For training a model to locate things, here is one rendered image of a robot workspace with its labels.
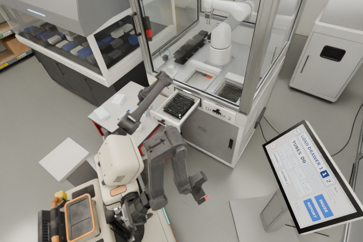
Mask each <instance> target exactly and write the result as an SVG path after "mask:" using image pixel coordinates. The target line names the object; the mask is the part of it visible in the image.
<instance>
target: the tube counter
mask: <svg viewBox="0 0 363 242"><path fill-rule="evenodd" d="M298 159H299V161H300V163H301V165H302V167H303V169H304V170H305V172H306V174H307V176H308V178H309V180H310V182H311V184H312V186H313V188H314V190H315V191H319V190H321V189H324V187H323V186H322V184H321V182H320V180H319V178H318V176H317V175H316V173H315V171H314V169H313V167H312V166H311V164H310V162H309V161H308V159H307V157H306V155H304V156H302V157H300V158H298Z"/></svg>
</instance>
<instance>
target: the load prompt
mask: <svg viewBox="0 0 363 242"><path fill-rule="evenodd" d="M297 137H298V139H299V141H300V142H301V144H302V146H303V148H304V150H305V151H306V153H307V155H308V157H309V158H310V160H311V162H312V164H313V166H314V167H315V169H316V171H317V173H318V174H319V176H320V178H321V180H322V182H323V183H324V185H325V186H326V187H329V186H331V185H334V184H336V182H335V180H334V178H333V177H332V175H331V173H330V172H329V170H328V168H327V167H326V165H325V163H324V162H323V160H322V158H321V157H320V155H319V154H318V152H317V150H316V149H315V147H314V145H313V144H312V142H311V140H310V139H309V137H308V135H307V134H306V132H304V133H302V134H300V135H298V136H297Z"/></svg>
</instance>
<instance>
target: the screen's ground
mask: <svg viewBox="0 0 363 242"><path fill-rule="evenodd" d="M299 129H300V130H301V132H302V133H304V132H306V134H307V135H308V137H309V139H310V140H311V142H312V144H313V145H314V147H315V149H316V150H317V152H318V154H319V155H320V157H321V158H322V160H323V162H324V163H325V165H326V167H327V168H328V170H329V172H330V173H331V175H332V177H333V178H334V180H335V182H336V184H334V185H331V186H329V187H326V186H325V185H324V183H323V182H322V180H321V178H320V176H319V174H318V173H317V171H316V169H315V167H314V166H313V164H312V162H311V160H310V158H309V157H308V155H307V153H306V151H305V150H304V148H303V146H302V144H301V142H300V141H299V139H298V137H297V136H295V135H294V133H293V132H292V131H290V132H289V133H287V134H285V135H283V136H282V137H280V138H278V139H277V140H275V141H274V142H275V143H276V145H277V147H279V146H281V145H283V144H285V143H286V142H288V143H289V145H290V147H291V149H292V151H293V153H294V155H295V157H296V159H297V160H298V162H299V164H300V166H301V168H302V170H303V172H304V174H305V176H306V178H307V180H308V182H309V184H310V185H311V187H312V189H313V191H314V192H313V193H310V194H308V195H306V196H303V197H299V195H298V193H297V191H296V189H295V187H294V185H293V182H292V180H291V178H290V176H289V174H288V172H287V169H286V167H285V165H284V163H283V161H282V158H281V156H280V154H279V152H278V150H277V148H275V149H273V150H271V148H270V146H269V144H268V145H267V146H265V147H266V149H267V151H268V154H269V156H270V159H271V161H272V163H273V166H274V168H275V170H276V172H277V175H278V177H279V179H280V182H281V184H282V186H283V189H284V191H285V193H286V196H287V198H288V201H289V202H290V205H291V208H292V210H293V212H294V215H295V217H296V219H297V222H298V224H299V226H300V228H304V227H308V226H311V225H314V224H318V223H322V222H324V221H328V220H331V219H334V218H338V217H342V216H345V215H348V214H351V213H354V212H357V211H356V210H355V208H354V206H353V205H352V203H351V201H350V200H349V198H348V196H347V195H346V193H345V192H344V190H343V189H342V187H341V185H340V184H339V182H338V181H337V179H336V177H335V175H334V174H333V172H332V171H331V169H330V167H329V166H328V164H327V163H326V161H325V160H324V158H323V156H322V155H321V153H320V151H319V150H318V148H317V146H316V145H315V143H314V141H313V140H312V138H311V137H310V135H309V134H308V132H307V130H306V129H305V127H304V126H303V124H302V125H300V126H299ZM276 151H277V152H278V155H279V157H280V159H281V161H282V163H283V166H281V167H279V168H276V166H275V164H274V162H273V159H272V157H271V154H272V153H274V152H276ZM304 155H306V157H307V159H308V161H309V162H310V164H311V166H312V167H313V169H314V171H315V173H316V175H317V176H318V178H319V180H320V182H321V184H322V186H323V187H324V189H321V190H319V191H315V190H314V188H313V186H312V184H311V182H310V180H309V178H308V176H307V174H306V172H305V170H304V169H303V167H302V165H301V163H300V161H299V159H298V158H300V157H302V156H304ZM283 168H285V170H286V172H287V174H288V176H289V178H290V180H291V183H292V184H290V185H287V186H285V187H284V185H283V182H282V180H281V178H280V175H279V173H278V171H279V170H281V169H283ZM319 194H323V196H324V197H325V199H326V201H327V203H328V205H329V207H330V209H331V210H332V212H333V214H334V216H332V217H329V218H324V216H323V214H322V212H321V210H320V208H319V206H318V204H317V202H316V201H315V199H314V196H317V195H319ZM309 198H311V199H312V201H313V203H314V205H315V207H316V209H317V211H318V213H319V215H320V217H321V219H322V220H318V221H315V222H313V221H312V219H311V217H310V215H309V213H308V211H307V209H306V207H305V204H304V202H303V200H306V199H309Z"/></svg>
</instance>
